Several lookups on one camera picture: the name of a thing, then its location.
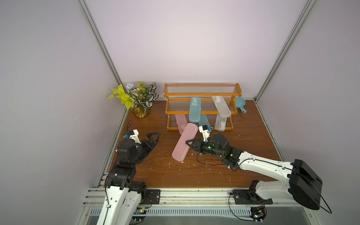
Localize long pink pencil case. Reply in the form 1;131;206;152
172;123;198;162

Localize short pink pencil case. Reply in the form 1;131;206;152
175;114;188;135

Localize long teal pencil case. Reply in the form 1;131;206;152
189;97;201;123

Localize long clear white pencil case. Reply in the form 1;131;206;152
212;96;232;118

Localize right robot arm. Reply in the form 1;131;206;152
185;134;326;211

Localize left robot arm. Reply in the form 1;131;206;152
97;129;161;225

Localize short teal pencil case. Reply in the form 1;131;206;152
198;114;211;128

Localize short clear white pencil case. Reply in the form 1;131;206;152
215;114;227;132

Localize orange wooden three-tier shelf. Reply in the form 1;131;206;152
164;83;242;130

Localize potted plant in glass vase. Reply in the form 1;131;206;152
107;82;159;119

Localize left circuit board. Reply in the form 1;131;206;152
130;207;148;225

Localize circuit board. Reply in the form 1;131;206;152
250;205;267;223
130;207;148;225

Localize right circuit board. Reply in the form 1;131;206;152
250;205;267;223

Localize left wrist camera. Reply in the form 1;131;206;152
125;129;141;143

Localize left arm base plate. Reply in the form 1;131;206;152
140;189;161;206

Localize aluminium rail frame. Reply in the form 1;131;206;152
79;187;315;221

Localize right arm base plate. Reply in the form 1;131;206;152
232;189;273;205

